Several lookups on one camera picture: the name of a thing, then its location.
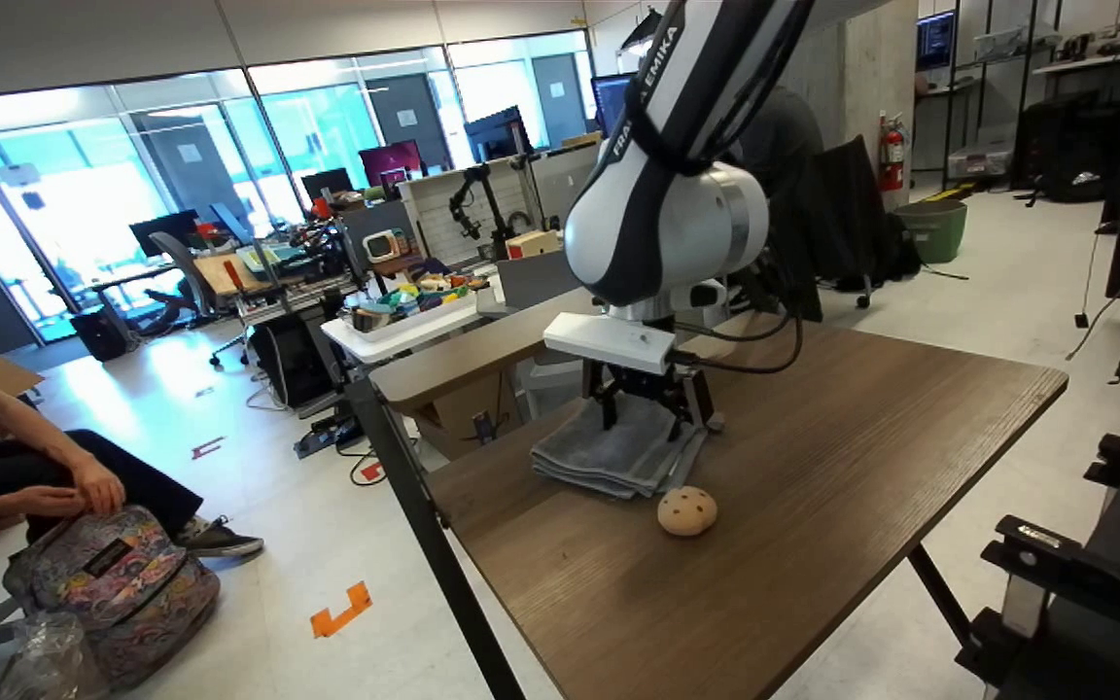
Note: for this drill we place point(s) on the magenta screen monitor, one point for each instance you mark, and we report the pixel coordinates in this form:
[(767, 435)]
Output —
[(389, 165)]

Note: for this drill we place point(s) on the wooden shelf board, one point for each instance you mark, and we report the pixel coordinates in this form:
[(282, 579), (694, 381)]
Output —
[(466, 353)]

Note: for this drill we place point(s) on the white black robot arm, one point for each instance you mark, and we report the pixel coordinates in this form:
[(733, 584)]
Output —
[(676, 219)]

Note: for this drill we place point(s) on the beige toy cookie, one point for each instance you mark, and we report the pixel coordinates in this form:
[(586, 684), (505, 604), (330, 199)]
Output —
[(685, 513)]

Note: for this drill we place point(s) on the orange floor tape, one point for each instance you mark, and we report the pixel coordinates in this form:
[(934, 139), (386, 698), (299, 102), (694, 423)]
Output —
[(344, 613)]

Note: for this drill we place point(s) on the grey cloth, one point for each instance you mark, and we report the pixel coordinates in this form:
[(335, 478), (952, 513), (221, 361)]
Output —
[(618, 458)]

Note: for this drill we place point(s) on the flat cardboard box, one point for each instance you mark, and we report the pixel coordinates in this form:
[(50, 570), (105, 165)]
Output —
[(2, 381)]

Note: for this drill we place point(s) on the small black robot arm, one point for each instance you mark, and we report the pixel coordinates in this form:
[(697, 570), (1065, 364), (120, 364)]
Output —
[(494, 208)]

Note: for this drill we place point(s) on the colourful toy clutter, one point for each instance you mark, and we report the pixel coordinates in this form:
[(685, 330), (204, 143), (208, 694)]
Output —
[(416, 298)]

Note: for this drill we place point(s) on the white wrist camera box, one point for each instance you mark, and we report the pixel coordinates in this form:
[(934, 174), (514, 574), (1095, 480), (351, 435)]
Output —
[(613, 344)]

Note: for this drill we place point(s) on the red fire extinguisher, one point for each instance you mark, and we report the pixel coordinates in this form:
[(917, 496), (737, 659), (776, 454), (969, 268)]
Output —
[(892, 159)]

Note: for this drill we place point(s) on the seated person left forearm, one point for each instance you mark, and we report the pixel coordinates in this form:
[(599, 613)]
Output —
[(18, 427)]

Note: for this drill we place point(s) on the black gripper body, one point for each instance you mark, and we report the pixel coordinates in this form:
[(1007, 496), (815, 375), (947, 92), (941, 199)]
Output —
[(662, 382)]

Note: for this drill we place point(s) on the seated person black trousers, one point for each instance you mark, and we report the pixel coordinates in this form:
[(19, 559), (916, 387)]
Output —
[(134, 478)]

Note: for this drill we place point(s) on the black office chair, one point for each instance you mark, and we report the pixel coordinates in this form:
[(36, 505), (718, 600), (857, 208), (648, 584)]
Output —
[(175, 278)]

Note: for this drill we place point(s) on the white work table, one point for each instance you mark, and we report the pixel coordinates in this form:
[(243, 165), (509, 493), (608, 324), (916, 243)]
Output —
[(407, 337)]

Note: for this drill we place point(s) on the seated person right hand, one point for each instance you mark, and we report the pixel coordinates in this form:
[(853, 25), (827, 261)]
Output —
[(46, 505)]

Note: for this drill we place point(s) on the patterned grey backpack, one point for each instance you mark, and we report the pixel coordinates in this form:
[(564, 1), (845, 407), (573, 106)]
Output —
[(118, 596)]

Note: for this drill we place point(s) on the clear plastic bag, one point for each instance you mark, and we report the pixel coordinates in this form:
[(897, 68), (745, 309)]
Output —
[(46, 662)]

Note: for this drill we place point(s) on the small brown cardboard box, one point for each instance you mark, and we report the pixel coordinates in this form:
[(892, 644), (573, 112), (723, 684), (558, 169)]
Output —
[(466, 416)]

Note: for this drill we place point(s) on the dark blue monitor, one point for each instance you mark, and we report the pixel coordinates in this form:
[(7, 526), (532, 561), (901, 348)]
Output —
[(497, 133)]

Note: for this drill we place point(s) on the seated person left hand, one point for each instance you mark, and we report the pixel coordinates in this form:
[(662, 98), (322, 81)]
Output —
[(99, 489)]

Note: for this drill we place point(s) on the small beige box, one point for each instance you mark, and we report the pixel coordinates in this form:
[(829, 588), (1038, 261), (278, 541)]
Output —
[(531, 243)]

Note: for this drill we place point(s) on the green bin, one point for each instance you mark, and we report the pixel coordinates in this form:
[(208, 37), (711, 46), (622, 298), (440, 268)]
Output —
[(934, 237)]

